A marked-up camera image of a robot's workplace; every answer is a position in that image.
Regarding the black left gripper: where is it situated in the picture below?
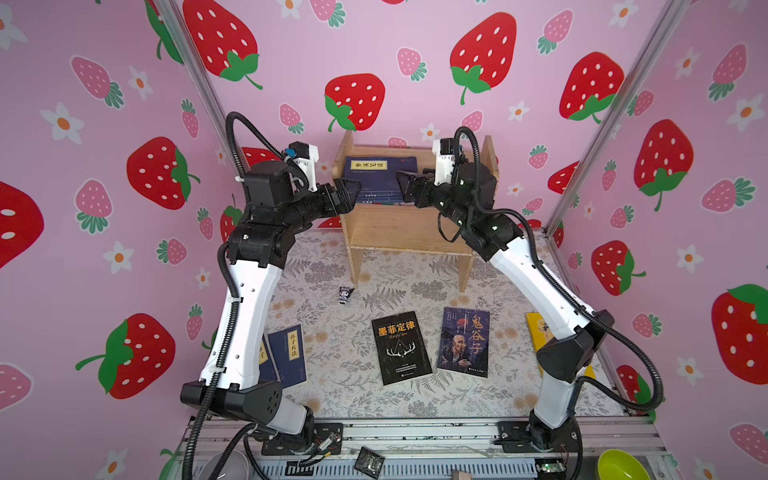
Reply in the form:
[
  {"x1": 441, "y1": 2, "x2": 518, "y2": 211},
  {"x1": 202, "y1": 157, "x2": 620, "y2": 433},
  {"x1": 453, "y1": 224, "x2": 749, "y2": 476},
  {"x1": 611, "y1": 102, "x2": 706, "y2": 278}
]
[{"x1": 279, "y1": 183, "x2": 359, "y2": 240}]

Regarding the navy book yellow label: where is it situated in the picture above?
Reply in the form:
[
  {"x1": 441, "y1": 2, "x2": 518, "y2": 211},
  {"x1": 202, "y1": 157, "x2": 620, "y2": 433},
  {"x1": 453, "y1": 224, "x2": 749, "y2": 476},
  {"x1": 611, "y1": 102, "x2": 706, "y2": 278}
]
[{"x1": 356, "y1": 185, "x2": 404, "y2": 205}]

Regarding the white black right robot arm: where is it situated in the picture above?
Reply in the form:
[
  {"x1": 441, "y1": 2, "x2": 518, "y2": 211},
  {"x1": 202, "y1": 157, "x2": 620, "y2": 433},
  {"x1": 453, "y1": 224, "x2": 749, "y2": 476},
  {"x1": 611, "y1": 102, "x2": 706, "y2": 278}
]
[{"x1": 396, "y1": 163, "x2": 604, "y2": 452}]

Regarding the navy book behind left arm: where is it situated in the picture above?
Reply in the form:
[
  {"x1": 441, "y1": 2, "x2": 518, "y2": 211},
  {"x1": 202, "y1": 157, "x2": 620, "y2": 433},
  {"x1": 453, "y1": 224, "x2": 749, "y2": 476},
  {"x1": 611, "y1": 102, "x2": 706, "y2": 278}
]
[{"x1": 267, "y1": 325, "x2": 307, "y2": 388}]

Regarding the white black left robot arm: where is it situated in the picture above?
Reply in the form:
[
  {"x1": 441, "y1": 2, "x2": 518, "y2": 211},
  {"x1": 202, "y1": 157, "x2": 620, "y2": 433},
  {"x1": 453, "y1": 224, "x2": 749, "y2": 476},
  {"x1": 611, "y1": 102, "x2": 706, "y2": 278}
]
[{"x1": 180, "y1": 159, "x2": 361, "y2": 435}]

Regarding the wooden two-tier shelf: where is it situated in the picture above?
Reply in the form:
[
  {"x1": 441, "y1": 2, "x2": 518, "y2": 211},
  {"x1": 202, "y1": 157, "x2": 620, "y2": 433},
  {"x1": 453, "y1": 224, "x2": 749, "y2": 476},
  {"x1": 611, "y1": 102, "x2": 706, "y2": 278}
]
[{"x1": 332, "y1": 131, "x2": 475, "y2": 292}]

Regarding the Kuromi toy figurine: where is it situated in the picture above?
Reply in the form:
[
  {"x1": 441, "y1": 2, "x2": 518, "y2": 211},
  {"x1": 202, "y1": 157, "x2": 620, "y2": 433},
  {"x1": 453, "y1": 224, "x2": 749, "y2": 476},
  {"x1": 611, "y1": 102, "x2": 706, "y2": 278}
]
[{"x1": 338, "y1": 287, "x2": 354, "y2": 305}]

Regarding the dark old man book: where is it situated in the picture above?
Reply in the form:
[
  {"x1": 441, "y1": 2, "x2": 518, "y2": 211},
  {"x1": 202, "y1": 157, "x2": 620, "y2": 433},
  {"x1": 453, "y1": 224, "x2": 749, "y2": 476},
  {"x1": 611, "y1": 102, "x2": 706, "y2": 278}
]
[{"x1": 437, "y1": 307, "x2": 490, "y2": 378}]

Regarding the black antler cover book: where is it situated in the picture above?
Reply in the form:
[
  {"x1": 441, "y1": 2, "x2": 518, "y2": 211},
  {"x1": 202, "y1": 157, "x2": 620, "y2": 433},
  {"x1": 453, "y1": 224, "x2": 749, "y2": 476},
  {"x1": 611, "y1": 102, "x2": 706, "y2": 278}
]
[{"x1": 371, "y1": 311, "x2": 432, "y2": 386}]

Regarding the yellow cartoon cover book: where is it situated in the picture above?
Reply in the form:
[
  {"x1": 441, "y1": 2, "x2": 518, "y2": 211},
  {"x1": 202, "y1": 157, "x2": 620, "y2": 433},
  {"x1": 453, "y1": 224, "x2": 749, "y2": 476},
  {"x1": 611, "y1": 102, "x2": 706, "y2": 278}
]
[{"x1": 525, "y1": 311, "x2": 596, "y2": 381}]

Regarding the small black electronic module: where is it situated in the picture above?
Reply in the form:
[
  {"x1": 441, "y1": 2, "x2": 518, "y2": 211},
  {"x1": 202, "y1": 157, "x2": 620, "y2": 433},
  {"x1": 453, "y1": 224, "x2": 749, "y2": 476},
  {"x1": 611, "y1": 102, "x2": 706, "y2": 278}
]
[{"x1": 354, "y1": 447, "x2": 385, "y2": 480}]

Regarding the grey bowl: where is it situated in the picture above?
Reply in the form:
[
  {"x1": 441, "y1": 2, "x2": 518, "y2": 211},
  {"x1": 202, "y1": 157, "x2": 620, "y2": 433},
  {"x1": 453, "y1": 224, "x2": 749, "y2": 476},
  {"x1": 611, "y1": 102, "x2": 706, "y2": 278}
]
[{"x1": 196, "y1": 450, "x2": 252, "y2": 480}]

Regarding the lime green bowl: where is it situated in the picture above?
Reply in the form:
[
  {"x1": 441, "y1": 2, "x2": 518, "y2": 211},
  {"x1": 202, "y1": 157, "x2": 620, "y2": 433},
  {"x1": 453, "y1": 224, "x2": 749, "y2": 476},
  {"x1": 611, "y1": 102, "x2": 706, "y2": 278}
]
[{"x1": 596, "y1": 449, "x2": 651, "y2": 480}]

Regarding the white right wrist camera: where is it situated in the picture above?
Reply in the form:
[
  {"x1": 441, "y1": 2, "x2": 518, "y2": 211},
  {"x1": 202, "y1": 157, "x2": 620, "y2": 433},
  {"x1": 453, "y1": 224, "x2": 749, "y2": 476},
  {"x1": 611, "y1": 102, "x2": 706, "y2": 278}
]
[{"x1": 432, "y1": 138, "x2": 456, "y2": 186}]

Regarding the left aluminium corner post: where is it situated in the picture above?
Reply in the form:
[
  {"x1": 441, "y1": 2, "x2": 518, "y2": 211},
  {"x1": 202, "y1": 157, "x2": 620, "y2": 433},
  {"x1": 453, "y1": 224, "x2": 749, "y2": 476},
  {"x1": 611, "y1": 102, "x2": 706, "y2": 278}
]
[{"x1": 144, "y1": 1, "x2": 244, "y2": 196}]

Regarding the aluminium corner post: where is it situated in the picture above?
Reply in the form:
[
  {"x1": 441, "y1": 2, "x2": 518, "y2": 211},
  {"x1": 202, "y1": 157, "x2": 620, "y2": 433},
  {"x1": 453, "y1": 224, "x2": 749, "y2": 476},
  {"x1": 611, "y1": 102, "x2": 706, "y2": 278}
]
[
  {"x1": 144, "y1": 1, "x2": 244, "y2": 196},
  {"x1": 544, "y1": 0, "x2": 691, "y2": 236}
]

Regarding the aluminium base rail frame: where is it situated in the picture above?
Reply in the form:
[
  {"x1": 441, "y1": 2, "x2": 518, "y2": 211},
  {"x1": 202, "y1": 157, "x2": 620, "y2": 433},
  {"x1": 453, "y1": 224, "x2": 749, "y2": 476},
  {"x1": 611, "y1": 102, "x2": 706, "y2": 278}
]
[{"x1": 167, "y1": 416, "x2": 676, "y2": 480}]

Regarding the right aluminium corner post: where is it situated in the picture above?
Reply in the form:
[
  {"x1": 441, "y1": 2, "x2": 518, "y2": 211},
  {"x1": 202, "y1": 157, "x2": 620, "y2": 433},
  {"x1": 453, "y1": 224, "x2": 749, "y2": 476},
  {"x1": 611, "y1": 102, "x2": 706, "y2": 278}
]
[{"x1": 544, "y1": 0, "x2": 691, "y2": 236}]

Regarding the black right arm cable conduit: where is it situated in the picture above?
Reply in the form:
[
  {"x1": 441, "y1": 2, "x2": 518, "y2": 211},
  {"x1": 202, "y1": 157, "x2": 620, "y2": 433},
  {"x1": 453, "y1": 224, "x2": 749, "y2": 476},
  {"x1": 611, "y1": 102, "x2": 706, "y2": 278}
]
[{"x1": 452, "y1": 125, "x2": 666, "y2": 413}]

